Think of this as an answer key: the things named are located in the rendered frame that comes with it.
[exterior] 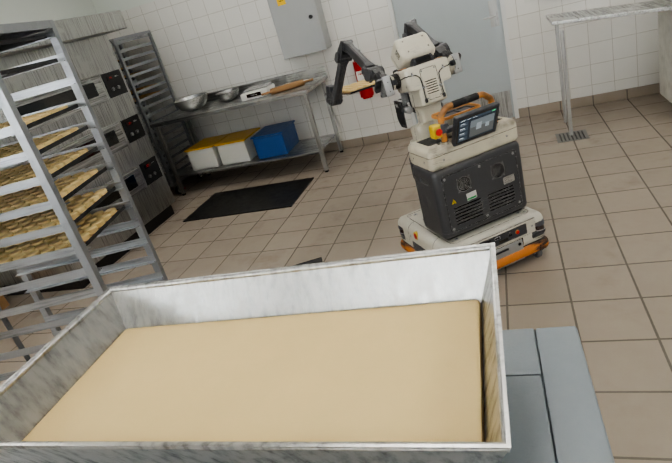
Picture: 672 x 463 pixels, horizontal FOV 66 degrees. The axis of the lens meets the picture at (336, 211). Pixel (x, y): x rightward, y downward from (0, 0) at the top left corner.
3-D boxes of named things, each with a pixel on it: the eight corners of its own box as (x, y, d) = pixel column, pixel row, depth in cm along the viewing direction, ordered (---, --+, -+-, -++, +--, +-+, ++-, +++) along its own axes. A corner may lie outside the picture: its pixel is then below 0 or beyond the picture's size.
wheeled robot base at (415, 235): (552, 249, 292) (547, 209, 283) (455, 293, 278) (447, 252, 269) (482, 215, 353) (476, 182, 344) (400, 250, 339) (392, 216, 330)
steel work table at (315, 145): (178, 197, 604) (145, 116, 568) (207, 174, 666) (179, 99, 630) (330, 172, 539) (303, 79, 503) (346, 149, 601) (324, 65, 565)
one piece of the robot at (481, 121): (502, 136, 273) (509, 100, 257) (445, 158, 265) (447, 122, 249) (490, 125, 280) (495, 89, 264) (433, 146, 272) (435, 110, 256)
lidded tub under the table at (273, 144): (257, 160, 570) (249, 138, 560) (271, 147, 610) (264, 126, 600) (288, 154, 558) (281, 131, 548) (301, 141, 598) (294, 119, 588)
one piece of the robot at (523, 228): (536, 231, 285) (534, 217, 281) (472, 259, 275) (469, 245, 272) (533, 230, 287) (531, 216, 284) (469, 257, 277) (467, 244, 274)
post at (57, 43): (207, 367, 261) (52, 19, 198) (206, 371, 258) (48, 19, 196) (201, 368, 262) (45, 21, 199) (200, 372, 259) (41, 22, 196)
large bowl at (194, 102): (171, 117, 577) (166, 105, 572) (189, 108, 611) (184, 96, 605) (201, 111, 564) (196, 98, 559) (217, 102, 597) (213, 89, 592)
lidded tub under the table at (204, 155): (191, 172, 601) (183, 150, 591) (211, 158, 640) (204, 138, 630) (219, 167, 587) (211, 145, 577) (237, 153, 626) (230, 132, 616)
